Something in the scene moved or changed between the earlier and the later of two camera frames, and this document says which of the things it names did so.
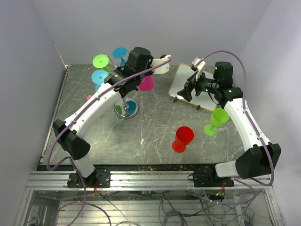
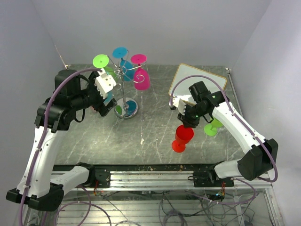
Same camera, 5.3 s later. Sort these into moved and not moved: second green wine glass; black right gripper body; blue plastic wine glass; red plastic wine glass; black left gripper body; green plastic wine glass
Moved: black right gripper body; black left gripper body
Not moved: blue plastic wine glass; red plastic wine glass; second green wine glass; green plastic wine glass
